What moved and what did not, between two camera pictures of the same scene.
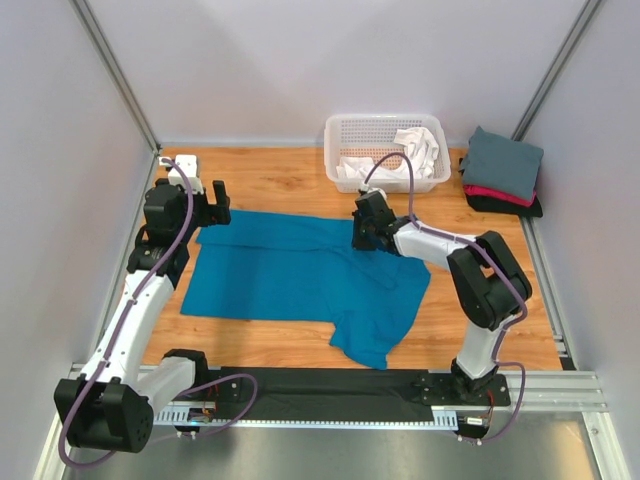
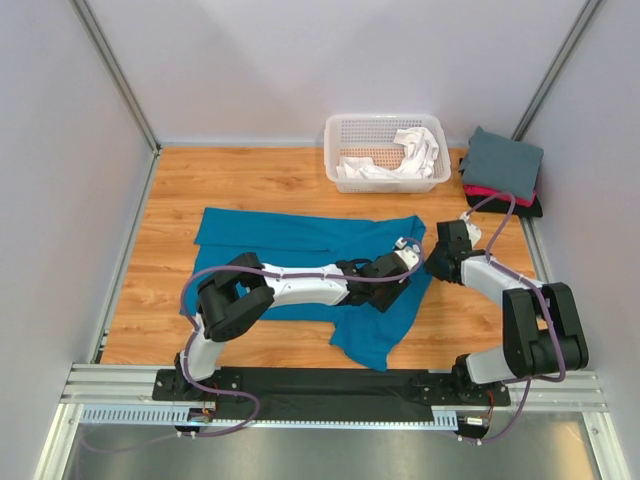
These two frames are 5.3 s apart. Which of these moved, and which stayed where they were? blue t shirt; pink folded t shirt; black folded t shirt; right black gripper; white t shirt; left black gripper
Moved: right black gripper; left black gripper
Stayed: black folded t shirt; white t shirt; blue t shirt; pink folded t shirt
